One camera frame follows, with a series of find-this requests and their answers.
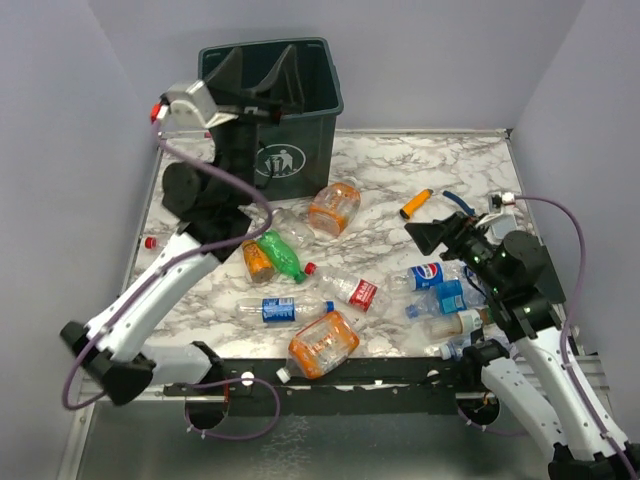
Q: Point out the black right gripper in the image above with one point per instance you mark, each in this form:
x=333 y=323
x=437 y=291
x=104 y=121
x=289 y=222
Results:
x=454 y=232

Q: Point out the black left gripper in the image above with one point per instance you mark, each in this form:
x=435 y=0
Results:
x=226 y=86

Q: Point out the red label clear bottle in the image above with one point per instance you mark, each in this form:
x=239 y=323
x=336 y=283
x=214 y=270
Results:
x=357 y=293

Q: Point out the large orange juice bottle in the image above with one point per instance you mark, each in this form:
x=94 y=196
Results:
x=319 y=348
x=334 y=207

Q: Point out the clear glass-like jar bottle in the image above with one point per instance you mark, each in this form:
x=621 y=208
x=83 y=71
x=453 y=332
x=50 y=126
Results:
x=291 y=229

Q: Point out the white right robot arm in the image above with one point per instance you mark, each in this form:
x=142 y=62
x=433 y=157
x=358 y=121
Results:
x=563 y=415

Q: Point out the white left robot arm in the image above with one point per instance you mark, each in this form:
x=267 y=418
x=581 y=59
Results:
x=217 y=211

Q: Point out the dark green trash bin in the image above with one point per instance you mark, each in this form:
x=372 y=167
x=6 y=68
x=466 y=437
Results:
x=291 y=159

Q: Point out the yellow utility knife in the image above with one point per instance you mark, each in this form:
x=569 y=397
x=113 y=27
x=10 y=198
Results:
x=408 y=210

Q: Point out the crushed Pepsi bottle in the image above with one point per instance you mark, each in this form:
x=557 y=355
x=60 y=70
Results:
x=425 y=276

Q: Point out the light blue label bottle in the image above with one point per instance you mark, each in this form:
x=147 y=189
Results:
x=446 y=298

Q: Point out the grey white power bank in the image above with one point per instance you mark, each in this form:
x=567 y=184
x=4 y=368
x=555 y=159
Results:
x=503 y=225

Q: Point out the green cap milk tea bottle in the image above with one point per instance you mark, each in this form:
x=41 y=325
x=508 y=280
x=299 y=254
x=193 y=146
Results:
x=459 y=323

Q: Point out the small clear blue cap bottle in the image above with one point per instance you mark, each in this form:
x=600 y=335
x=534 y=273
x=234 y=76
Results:
x=453 y=348

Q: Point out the black flat box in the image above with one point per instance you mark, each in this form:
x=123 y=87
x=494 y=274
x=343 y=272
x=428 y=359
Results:
x=550 y=280

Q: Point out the green plastic bottle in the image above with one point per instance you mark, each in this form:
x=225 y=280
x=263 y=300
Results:
x=282 y=256

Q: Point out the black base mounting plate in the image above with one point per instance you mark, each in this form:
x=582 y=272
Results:
x=359 y=386

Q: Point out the blue label bottle near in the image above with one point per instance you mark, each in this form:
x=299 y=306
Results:
x=280 y=311

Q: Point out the small orange tea bottle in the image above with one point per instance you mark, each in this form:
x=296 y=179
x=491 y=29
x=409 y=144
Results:
x=259 y=266

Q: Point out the red cap water bottle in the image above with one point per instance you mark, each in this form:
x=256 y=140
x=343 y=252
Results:
x=150 y=242

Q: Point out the blue handled pliers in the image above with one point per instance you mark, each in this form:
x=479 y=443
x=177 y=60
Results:
x=463 y=205

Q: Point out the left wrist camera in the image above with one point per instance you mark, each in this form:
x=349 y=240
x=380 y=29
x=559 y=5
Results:
x=191 y=106

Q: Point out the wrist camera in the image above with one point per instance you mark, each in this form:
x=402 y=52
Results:
x=191 y=106
x=498 y=203

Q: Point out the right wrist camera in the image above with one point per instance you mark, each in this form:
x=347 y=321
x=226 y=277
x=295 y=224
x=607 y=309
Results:
x=498 y=203

